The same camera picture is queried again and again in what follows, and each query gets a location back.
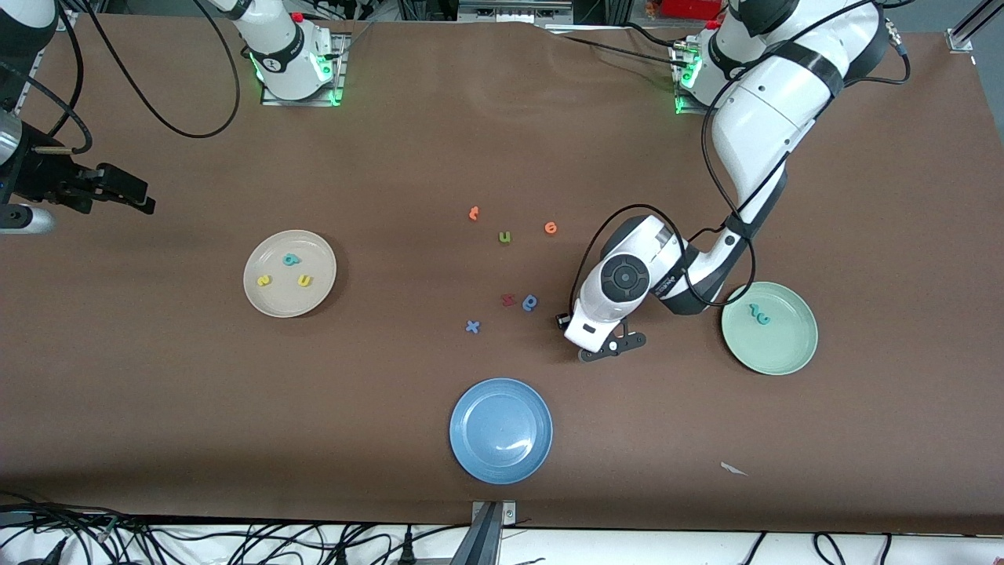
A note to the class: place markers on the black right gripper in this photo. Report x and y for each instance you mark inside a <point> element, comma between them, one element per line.
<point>41,177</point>

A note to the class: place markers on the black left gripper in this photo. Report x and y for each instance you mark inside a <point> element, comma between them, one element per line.
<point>563,325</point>

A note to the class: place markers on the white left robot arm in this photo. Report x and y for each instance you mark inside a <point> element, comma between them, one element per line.
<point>761,118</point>

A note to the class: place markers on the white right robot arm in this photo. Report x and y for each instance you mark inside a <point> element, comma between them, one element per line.
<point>286,59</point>

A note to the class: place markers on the blue foam letter a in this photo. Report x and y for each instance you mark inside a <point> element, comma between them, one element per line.
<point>530,302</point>

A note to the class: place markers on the blue plate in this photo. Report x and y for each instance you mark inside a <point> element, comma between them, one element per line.
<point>500,430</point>

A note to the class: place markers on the beige brown plate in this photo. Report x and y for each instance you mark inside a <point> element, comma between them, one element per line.
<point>289,302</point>

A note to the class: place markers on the brown table cover sheet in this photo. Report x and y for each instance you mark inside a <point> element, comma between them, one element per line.
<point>157,392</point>

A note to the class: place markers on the light green plate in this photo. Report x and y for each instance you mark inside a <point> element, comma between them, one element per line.
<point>784,345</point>

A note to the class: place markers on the white paper scrap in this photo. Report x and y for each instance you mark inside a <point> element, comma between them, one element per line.
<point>731,468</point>

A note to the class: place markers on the grey aluminium beam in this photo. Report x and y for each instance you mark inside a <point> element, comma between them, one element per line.
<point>478,545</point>

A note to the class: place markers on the black power plug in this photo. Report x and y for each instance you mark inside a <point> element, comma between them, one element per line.
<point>406,549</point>
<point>341,555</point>

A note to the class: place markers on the grey power strip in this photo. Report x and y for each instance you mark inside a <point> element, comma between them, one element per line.
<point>514,9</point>

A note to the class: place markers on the red box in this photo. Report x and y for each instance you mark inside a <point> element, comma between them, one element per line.
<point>690,8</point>

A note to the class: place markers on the aluminium frame profile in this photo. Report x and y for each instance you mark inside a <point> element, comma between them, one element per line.
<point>961,38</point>
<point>69,20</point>

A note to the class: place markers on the metal table edge bracket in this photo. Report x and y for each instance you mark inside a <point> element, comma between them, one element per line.
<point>508,514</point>

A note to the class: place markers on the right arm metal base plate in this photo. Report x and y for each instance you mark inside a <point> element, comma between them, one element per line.
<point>340,63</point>

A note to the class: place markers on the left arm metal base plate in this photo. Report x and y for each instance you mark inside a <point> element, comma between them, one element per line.
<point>690,111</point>

